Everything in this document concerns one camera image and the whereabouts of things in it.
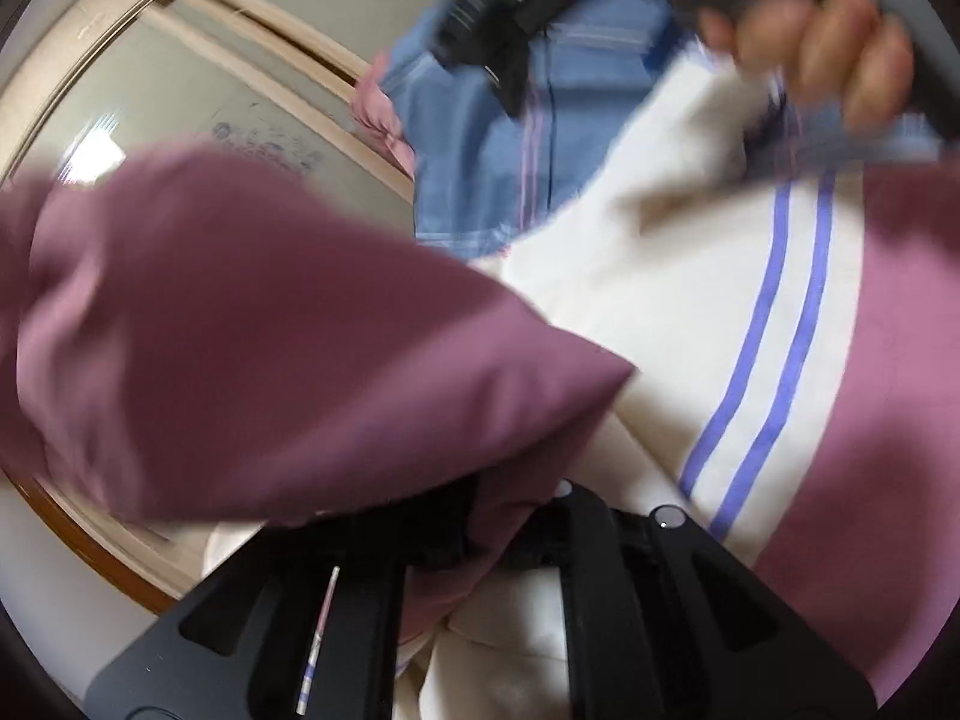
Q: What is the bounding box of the cream white padded jacket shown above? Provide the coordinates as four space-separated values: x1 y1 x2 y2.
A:
202 418 677 720

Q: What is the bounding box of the person's right hand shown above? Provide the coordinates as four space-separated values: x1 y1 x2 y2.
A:
698 0 914 132

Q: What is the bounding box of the pink folded blanket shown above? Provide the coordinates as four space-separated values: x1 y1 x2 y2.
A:
350 52 416 179

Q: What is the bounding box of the blue striped quilt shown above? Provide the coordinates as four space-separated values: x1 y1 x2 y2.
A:
374 0 939 257

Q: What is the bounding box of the frosted glass wardrobe door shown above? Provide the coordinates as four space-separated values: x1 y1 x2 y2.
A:
2 0 434 231

